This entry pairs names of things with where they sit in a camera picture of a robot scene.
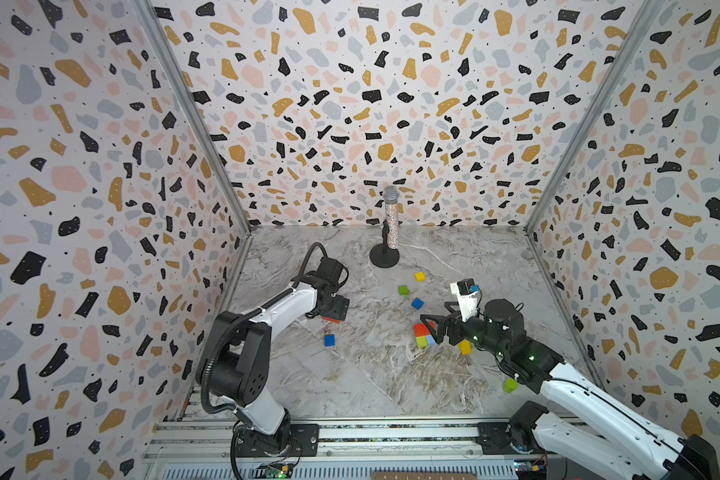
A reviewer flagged black round microphone stand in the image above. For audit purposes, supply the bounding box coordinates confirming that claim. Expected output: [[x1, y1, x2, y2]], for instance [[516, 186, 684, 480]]
[[369, 221, 400, 268]]

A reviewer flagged corner aluminium post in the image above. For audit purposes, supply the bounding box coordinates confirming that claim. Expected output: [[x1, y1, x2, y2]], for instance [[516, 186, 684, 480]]
[[132, 0, 251, 238], [524, 0, 663, 238]]

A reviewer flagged left corner aluminium post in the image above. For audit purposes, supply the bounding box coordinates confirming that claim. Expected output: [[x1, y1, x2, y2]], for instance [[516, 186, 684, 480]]
[[132, 0, 251, 238]]

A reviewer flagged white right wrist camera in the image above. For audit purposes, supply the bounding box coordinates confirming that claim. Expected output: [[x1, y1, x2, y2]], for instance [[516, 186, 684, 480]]
[[450, 278, 482, 323]]

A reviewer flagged red rectangular wood block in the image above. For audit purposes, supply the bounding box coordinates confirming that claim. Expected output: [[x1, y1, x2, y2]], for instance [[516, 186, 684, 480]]
[[414, 323, 431, 337]]

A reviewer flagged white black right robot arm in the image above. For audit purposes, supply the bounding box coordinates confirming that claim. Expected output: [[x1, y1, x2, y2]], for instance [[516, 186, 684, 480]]
[[420, 299, 720, 479]]

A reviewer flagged lime green wood cylinder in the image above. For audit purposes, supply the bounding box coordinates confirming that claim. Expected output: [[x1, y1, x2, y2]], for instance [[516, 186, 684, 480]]
[[502, 378, 519, 394]]

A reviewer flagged yellow rectangular wood block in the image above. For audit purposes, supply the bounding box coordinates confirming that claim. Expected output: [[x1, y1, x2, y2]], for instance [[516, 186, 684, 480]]
[[458, 340, 472, 355]]

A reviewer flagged right corner aluminium post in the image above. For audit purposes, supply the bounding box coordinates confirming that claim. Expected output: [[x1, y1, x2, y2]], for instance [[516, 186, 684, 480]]
[[524, 0, 663, 238]]

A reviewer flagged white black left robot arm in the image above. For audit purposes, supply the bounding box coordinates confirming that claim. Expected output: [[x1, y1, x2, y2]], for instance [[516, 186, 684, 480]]
[[196, 256, 349, 436]]

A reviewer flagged black corrugated cable conduit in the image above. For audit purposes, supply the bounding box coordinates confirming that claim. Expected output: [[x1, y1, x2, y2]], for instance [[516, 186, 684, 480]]
[[199, 241, 328, 415]]

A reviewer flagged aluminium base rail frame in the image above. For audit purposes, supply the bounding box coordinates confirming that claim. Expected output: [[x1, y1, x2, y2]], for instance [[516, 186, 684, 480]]
[[140, 413, 652, 480]]

